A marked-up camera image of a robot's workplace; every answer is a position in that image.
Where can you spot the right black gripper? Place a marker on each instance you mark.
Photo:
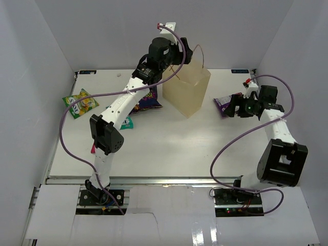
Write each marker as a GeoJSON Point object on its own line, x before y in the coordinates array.
{"type": "Point", "coordinates": [238, 100]}

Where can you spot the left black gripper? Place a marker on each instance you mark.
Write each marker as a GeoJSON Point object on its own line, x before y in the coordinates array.
{"type": "Point", "coordinates": [180, 55]}

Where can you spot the purple white snack packet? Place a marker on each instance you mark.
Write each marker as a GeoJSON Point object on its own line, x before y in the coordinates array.
{"type": "Point", "coordinates": [222, 104]}

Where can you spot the beige paper bag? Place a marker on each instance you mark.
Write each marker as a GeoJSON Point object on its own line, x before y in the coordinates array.
{"type": "Point", "coordinates": [186, 90]}

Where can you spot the dark blue cracker snack bag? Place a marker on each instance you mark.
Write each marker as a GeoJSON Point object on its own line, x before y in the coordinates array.
{"type": "Point", "coordinates": [150, 101]}

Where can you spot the green Fox's mint candy bag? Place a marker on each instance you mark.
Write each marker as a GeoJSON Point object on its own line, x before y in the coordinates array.
{"type": "Point", "coordinates": [127, 124]}

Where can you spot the green yellow snack bag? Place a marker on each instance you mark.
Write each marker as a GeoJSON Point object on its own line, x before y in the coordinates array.
{"type": "Point", "coordinates": [82, 107]}

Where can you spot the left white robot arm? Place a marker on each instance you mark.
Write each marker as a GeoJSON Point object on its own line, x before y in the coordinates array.
{"type": "Point", "coordinates": [105, 127]}

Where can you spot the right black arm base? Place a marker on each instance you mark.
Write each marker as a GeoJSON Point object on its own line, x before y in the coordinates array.
{"type": "Point", "coordinates": [235, 203]}

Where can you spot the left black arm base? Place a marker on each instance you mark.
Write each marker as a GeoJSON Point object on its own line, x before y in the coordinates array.
{"type": "Point", "coordinates": [86, 199]}

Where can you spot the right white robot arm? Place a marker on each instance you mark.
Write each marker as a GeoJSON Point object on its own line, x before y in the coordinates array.
{"type": "Point", "coordinates": [283, 160]}

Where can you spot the right blue table label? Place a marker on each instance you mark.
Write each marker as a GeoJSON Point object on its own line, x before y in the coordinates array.
{"type": "Point", "coordinates": [240, 71]}

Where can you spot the blue table label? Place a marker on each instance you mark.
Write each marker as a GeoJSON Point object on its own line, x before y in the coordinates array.
{"type": "Point", "coordinates": [87, 72]}
{"type": "Point", "coordinates": [240, 71]}

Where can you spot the left blue table label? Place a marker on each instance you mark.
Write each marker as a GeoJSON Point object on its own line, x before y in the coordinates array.
{"type": "Point", "coordinates": [87, 72]}

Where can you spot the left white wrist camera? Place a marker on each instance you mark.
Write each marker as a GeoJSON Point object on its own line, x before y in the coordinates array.
{"type": "Point", "coordinates": [166, 31]}

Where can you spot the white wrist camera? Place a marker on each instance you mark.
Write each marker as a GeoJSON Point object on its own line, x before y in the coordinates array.
{"type": "Point", "coordinates": [250, 88]}
{"type": "Point", "coordinates": [166, 31]}

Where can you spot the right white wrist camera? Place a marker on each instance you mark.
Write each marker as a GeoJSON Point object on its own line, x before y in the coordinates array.
{"type": "Point", "coordinates": [250, 88]}

